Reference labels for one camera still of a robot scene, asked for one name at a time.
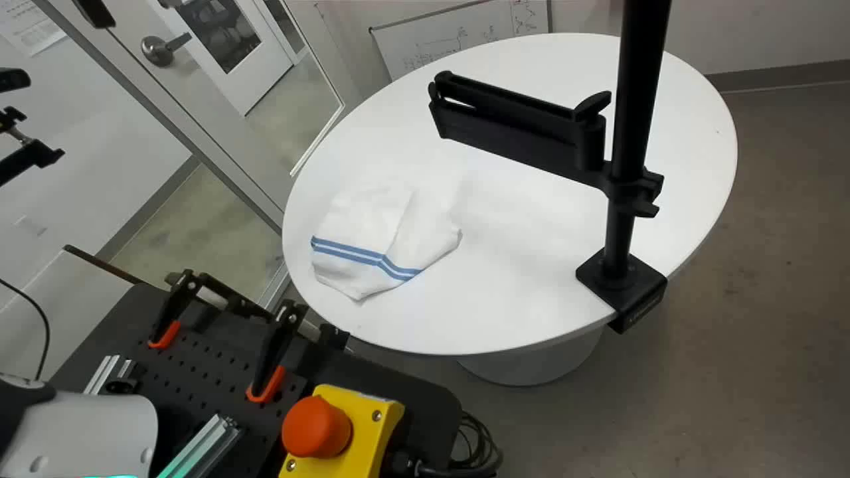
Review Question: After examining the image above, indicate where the white cloth with blue stripes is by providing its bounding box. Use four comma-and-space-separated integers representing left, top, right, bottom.
307, 181, 465, 305

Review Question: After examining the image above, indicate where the black pole stand with clamp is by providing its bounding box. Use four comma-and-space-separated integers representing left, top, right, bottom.
427, 0, 671, 339

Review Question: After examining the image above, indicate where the yellow emergency stop red button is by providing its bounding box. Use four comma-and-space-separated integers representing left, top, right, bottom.
277, 384, 408, 478

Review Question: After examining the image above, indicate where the white door with window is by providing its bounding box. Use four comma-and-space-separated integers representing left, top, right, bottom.
111, 0, 301, 121

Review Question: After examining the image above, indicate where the black perforated board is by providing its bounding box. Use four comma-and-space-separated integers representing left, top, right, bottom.
111, 304, 343, 478

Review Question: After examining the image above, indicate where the white paper sign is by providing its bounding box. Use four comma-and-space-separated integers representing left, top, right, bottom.
0, 0, 65, 60

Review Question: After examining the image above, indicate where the black clamp with orange handle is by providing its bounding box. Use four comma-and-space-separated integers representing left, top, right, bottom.
245, 299, 354, 409
142, 267, 267, 357

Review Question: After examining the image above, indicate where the bundle of black cables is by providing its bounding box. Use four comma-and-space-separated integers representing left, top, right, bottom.
388, 409, 504, 478

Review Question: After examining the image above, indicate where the long aluminium extrusion rail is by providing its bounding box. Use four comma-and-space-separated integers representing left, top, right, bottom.
157, 413, 245, 478

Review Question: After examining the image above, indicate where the silver door handle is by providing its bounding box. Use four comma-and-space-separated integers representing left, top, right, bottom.
137, 29, 194, 70

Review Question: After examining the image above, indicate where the short aluminium extrusion rail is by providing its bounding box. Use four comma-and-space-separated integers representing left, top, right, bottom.
80, 354, 142, 400

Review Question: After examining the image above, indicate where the grey wall baseboard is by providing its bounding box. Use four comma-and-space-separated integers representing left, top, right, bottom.
703, 60, 850, 96

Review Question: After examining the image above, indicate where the thin black cable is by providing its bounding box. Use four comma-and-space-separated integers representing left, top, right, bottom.
0, 277, 52, 384

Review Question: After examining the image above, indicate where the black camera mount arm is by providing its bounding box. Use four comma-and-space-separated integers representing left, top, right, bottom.
0, 104, 65, 189

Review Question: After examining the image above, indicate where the small black mount head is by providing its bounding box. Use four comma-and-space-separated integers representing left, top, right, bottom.
0, 68, 34, 96

